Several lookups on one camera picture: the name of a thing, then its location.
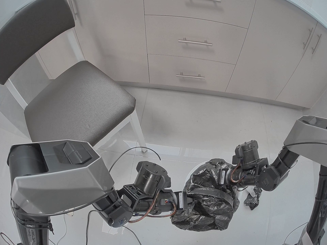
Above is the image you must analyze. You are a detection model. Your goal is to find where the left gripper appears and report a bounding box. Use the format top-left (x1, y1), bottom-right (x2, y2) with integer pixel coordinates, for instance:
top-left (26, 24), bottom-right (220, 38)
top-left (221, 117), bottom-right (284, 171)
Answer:
top-left (156, 191), bottom-right (195, 215)

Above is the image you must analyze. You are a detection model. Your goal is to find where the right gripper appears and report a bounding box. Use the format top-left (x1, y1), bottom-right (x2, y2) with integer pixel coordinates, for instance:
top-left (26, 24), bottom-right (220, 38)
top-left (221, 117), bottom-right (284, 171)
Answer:
top-left (218, 167), bottom-right (256, 187)

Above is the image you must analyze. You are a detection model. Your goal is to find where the black plastic bag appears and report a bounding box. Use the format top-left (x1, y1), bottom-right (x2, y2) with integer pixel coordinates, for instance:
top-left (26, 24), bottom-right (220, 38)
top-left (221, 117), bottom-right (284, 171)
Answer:
top-left (171, 158), bottom-right (240, 232)

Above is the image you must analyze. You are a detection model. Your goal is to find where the crumpled black plastic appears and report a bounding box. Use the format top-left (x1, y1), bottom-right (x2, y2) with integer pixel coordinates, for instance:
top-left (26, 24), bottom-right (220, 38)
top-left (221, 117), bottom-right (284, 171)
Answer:
top-left (244, 188), bottom-right (263, 211)

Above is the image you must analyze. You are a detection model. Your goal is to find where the grey padded white-legged chair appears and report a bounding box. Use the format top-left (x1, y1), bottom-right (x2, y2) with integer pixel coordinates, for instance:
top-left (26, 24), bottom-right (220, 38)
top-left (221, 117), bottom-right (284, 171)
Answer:
top-left (0, 0), bottom-right (148, 154)

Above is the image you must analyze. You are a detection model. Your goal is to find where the beige chest of drawers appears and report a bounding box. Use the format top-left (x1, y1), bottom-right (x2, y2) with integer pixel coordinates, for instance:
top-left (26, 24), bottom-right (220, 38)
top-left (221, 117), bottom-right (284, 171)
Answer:
top-left (36, 0), bottom-right (327, 109)

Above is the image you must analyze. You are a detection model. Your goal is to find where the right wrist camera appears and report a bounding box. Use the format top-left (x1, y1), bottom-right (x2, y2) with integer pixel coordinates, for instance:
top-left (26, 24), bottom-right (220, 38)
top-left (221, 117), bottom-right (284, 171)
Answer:
top-left (232, 140), bottom-right (260, 172)

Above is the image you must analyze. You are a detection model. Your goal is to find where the thin grey cable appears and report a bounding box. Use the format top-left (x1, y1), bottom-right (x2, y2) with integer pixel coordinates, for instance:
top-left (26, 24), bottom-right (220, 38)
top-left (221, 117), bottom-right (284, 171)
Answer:
top-left (86, 210), bottom-right (143, 245)

